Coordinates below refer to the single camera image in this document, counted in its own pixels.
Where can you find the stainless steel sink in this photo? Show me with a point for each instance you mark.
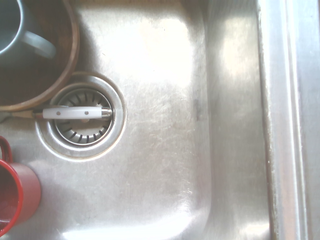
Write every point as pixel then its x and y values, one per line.
pixel 160 150

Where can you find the metal sink drain strainer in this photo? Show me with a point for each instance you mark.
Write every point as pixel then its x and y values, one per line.
pixel 82 132

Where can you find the brown wooden bowl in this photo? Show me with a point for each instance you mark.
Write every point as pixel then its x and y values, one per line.
pixel 60 45

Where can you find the red mug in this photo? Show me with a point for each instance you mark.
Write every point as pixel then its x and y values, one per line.
pixel 20 190

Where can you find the grey ceramic mug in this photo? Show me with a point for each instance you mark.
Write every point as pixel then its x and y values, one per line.
pixel 15 27

